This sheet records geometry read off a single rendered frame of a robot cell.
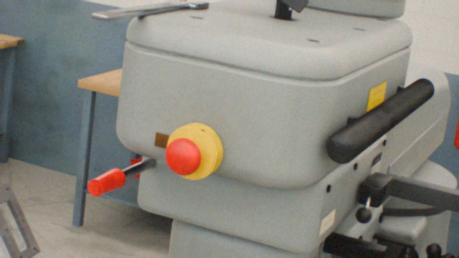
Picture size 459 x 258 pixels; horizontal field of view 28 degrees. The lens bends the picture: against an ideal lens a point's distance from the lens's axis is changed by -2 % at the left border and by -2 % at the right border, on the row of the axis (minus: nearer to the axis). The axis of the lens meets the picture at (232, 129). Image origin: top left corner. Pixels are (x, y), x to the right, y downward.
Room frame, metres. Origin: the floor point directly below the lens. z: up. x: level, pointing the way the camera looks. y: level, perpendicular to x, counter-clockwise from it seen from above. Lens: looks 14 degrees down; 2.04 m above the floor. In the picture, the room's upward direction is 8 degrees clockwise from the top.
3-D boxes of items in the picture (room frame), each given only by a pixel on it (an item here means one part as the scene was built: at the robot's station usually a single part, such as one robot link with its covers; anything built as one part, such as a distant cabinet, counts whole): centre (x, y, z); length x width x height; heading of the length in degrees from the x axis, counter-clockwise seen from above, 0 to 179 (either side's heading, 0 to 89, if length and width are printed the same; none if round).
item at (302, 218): (1.24, -0.06, 1.68); 0.34 x 0.24 x 0.10; 159
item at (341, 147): (1.18, -0.19, 1.79); 0.45 x 0.04 x 0.04; 159
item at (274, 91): (1.22, -0.05, 1.81); 0.47 x 0.26 x 0.16; 159
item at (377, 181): (1.21, -0.20, 1.66); 0.12 x 0.04 x 0.04; 159
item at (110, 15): (1.09, 0.11, 1.89); 0.24 x 0.04 x 0.01; 160
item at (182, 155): (0.96, 0.05, 1.76); 0.04 x 0.03 x 0.04; 69
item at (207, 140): (0.99, 0.04, 1.76); 0.06 x 0.02 x 0.06; 69
